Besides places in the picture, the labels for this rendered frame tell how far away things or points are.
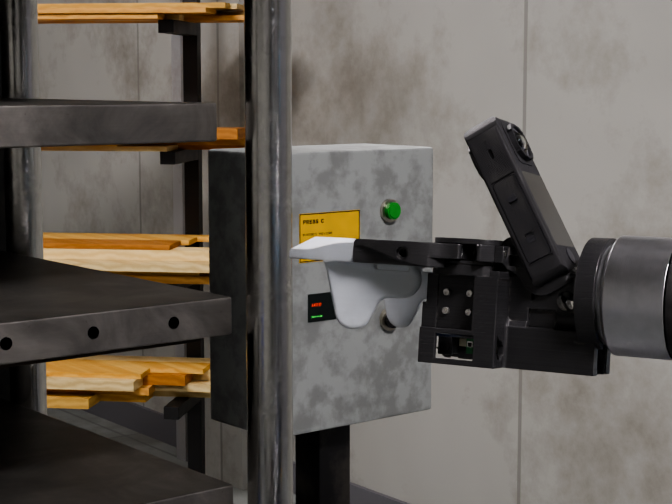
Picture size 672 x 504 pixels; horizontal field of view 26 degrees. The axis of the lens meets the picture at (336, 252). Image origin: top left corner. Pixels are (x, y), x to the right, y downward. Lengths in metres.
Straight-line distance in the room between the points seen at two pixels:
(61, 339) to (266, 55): 0.43
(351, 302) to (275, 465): 0.96
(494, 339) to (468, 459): 3.90
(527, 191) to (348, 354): 1.20
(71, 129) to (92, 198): 5.06
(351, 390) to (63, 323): 0.52
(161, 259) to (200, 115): 3.11
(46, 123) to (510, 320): 0.95
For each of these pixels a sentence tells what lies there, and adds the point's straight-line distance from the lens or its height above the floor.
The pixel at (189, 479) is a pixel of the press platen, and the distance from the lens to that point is 1.97.
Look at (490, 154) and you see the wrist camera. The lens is 0.94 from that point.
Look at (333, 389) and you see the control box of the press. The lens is 2.10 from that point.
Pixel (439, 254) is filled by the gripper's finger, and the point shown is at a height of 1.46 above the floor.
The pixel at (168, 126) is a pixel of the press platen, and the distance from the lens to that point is 1.86.
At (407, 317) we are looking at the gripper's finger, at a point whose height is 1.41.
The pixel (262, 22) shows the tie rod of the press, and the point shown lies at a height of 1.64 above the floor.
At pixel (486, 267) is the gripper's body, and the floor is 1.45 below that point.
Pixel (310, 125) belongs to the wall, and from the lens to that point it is 5.34.
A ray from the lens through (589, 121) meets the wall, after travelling 4.29.
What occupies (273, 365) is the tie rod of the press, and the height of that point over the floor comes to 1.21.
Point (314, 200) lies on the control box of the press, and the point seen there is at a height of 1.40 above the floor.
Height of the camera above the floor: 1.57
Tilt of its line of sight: 7 degrees down
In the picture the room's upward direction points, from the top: straight up
